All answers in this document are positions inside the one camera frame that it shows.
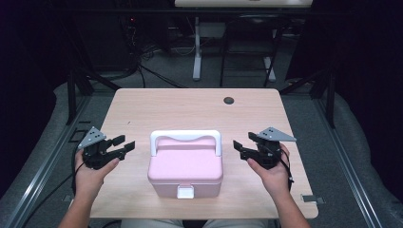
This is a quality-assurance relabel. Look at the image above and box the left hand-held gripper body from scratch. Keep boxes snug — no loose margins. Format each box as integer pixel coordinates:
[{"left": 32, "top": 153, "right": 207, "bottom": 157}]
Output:
[{"left": 78, "top": 126, "right": 125, "bottom": 170}]

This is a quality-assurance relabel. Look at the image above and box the black metal stand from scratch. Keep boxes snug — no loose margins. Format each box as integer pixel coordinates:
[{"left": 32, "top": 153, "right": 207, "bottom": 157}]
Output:
[
  {"left": 65, "top": 60, "right": 123, "bottom": 126},
  {"left": 278, "top": 67, "right": 337, "bottom": 129}
]

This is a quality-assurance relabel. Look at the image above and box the pink storage box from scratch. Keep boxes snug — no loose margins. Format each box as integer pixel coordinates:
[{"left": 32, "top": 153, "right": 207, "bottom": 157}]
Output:
[{"left": 146, "top": 128, "right": 224, "bottom": 200}]

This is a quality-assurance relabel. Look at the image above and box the right hand-held gripper cable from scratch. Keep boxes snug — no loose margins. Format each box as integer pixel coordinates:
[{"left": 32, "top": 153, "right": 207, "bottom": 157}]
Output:
[{"left": 279, "top": 147, "right": 296, "bottom": 193}]

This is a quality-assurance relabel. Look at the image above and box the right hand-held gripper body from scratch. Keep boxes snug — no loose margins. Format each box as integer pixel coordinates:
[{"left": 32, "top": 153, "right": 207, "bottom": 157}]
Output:
[{"left": 240, "top": 126, "right": 297, "bottom": 170}]

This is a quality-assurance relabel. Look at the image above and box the person's right hand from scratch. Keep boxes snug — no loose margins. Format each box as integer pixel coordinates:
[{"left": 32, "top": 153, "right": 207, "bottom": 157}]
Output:
[{"left": 246, "top": 142, "right": 291, "bottom": 199}]

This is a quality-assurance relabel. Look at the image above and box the aluminium frame rail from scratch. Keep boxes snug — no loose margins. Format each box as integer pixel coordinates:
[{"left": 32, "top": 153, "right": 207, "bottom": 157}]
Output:
[
  {"left": 315, "top": 98, "right": 383, "bottom": 228},
  {"left": 4, "top": 94, "right": 91, "bottom": 228}
]

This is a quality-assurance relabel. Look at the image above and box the white desk with metal legs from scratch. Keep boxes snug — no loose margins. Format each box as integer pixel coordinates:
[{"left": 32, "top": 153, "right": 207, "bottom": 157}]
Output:
[{"left": 174, "top": 0, "right": 314, "bottom": 82}]

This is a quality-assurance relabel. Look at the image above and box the hand-held gripper cable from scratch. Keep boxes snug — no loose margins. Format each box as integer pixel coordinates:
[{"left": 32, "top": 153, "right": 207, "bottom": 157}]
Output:
[
  {"left": 21, "top": 143, "right": 86, "bottom": 228},
  {"left": 279, "top": 147, "right": 296, "bottom": 193}
]

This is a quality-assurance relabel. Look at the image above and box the bundle of floor cables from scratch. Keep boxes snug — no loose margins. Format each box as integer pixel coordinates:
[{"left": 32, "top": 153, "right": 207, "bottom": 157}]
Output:
[{"left": 125, "top": 28, "right": 191, "bottom": 89}]

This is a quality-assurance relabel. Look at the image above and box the left hand-held gripper cable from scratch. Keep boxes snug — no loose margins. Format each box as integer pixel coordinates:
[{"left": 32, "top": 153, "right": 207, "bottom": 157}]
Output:
[{"left": 21, "top": 143, "right": 86, "bottom": 228}]

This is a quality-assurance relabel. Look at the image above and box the black chair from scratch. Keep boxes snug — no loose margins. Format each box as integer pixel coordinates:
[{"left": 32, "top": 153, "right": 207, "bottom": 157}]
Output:
[{"left": 219, "top": 12, "right": 283, "bottom": 88}]

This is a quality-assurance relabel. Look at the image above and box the person's left hand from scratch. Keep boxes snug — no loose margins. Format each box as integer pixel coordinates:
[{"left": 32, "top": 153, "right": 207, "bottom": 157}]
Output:
[{"left": 74, "top": 150, "right": 121, "bottom": 199}]

